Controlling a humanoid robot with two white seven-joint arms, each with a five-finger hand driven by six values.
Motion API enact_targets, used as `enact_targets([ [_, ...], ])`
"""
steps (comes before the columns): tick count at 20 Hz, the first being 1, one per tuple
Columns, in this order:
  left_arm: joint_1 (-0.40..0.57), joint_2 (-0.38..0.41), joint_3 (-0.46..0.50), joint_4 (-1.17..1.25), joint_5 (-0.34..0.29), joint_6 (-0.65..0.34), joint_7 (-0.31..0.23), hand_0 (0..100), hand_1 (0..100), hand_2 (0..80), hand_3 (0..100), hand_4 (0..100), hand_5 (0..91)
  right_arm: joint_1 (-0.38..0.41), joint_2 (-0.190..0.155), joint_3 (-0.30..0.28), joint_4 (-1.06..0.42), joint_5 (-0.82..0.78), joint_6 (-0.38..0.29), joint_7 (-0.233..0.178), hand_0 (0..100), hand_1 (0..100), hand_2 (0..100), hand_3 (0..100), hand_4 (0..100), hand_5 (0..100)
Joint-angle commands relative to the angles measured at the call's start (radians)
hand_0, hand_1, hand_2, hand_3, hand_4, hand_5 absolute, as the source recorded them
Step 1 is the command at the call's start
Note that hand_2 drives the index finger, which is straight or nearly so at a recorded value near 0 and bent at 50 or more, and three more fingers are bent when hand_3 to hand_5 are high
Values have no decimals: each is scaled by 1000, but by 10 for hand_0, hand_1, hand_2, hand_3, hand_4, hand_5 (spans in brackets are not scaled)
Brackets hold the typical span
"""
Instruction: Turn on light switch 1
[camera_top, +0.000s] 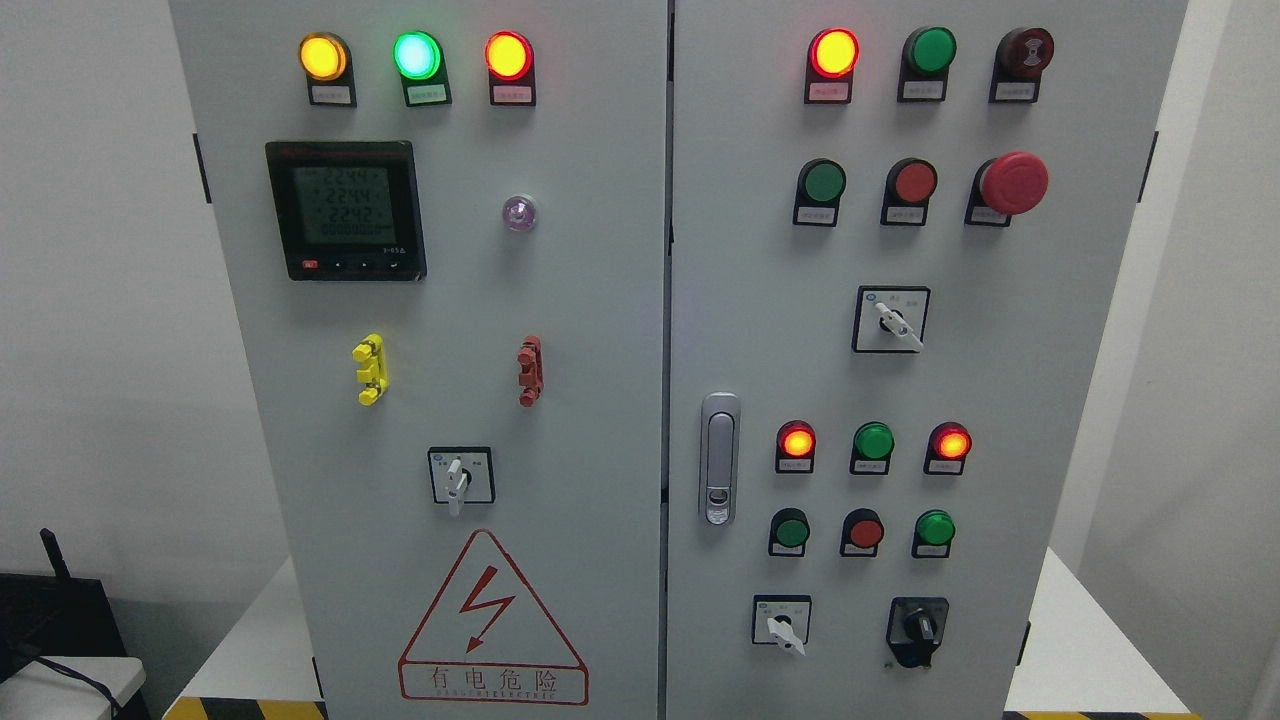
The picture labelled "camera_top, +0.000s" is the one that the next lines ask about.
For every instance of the white rotary switch door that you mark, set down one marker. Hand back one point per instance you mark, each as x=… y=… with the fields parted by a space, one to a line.
x=461 y=475

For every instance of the green lit indicator light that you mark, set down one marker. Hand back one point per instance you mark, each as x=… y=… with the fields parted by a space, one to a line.
x=423 y=74

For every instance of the yellow indicator light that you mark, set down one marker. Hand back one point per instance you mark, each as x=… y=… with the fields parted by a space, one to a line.
x=325 y=59

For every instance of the red terminal clip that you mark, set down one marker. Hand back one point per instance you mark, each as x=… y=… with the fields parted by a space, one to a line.
x=530 y=371

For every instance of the red lit indicator lower left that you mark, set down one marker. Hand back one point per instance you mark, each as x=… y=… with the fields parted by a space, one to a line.
x=794 y=450

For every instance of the clear small lamp bulb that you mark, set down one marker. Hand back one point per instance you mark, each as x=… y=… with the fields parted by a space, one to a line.
x=519 y=213

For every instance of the green push button lower left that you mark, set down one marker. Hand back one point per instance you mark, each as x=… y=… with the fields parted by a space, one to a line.
x=790 y=531

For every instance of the green push button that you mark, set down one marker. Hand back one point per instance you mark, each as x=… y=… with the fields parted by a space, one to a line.
x=790 y=531
x=934 y=533
x=819 y=187

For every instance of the grey left cabinet door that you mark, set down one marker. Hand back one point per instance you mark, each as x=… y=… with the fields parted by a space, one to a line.
x=577 y=474

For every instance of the grey cabinet door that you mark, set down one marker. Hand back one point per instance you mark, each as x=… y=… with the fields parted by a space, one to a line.
x=764 y=309
x=577 y=474

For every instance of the green indicator lower middle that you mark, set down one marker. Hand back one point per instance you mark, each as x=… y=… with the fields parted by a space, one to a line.
x=872 y=449

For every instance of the green push button upper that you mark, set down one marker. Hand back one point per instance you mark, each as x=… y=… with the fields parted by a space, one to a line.
x=819 y=187

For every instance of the yellow terminal clip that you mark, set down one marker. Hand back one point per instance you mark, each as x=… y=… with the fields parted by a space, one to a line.
x=371 y=369

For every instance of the red push button lower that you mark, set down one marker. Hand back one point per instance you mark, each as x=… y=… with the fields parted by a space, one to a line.
x=863 y=532

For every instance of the red push button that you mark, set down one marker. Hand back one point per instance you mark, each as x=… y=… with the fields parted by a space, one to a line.
x=908 y=189
x=863 y=532

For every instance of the grey right cabinet door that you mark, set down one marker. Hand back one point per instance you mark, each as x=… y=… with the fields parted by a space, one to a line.
x=764 y=309

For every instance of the red electric hazard warning sticker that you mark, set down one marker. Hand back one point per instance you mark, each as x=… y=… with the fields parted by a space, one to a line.
x=488 y=637

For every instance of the red lit indicator lower right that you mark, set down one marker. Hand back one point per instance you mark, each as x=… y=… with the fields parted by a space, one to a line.
x=948 y=447

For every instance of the red push button upper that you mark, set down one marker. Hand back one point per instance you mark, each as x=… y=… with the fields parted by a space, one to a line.
x=908 y=189

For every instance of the black digital power meter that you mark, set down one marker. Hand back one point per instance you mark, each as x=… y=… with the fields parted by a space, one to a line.
x=348 y=210

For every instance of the red lit indicator light left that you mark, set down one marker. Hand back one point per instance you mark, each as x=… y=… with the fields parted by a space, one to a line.
x=509 y=60

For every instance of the green push button lower right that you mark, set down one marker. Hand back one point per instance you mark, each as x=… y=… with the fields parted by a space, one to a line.
x=934 y=533

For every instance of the red lit indicator top right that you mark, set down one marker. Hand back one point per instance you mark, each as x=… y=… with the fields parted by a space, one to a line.
x=830 y=61

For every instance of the red emergency stop button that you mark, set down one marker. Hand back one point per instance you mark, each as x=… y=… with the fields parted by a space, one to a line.
x=1004 y=187

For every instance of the green indicator top right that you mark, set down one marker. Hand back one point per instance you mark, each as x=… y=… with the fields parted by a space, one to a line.
x=927 y=54

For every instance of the dark red buzzer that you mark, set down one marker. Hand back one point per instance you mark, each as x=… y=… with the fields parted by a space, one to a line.
x=1020 y=60

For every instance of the black device with antenna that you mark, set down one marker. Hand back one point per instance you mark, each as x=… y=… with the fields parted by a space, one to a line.
x=55 y=616

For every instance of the white box bottom left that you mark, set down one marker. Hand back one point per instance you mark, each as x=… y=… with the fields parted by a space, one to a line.
x=37 y=692

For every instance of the silver door latch handle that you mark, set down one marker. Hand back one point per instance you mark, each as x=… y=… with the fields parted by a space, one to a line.
x=719 y=456

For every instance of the white rotary switch upper right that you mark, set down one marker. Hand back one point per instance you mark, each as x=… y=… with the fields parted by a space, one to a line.
x=890 y=319

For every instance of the white rotary switch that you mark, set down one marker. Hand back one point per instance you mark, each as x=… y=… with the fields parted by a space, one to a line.
x=782 y=620
x=890 y=319

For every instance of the white rotary switch lower right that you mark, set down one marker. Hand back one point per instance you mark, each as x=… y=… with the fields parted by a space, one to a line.
x=782 y=620

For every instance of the black selector knob switch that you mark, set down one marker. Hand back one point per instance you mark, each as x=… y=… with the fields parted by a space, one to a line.
x=915 y=629

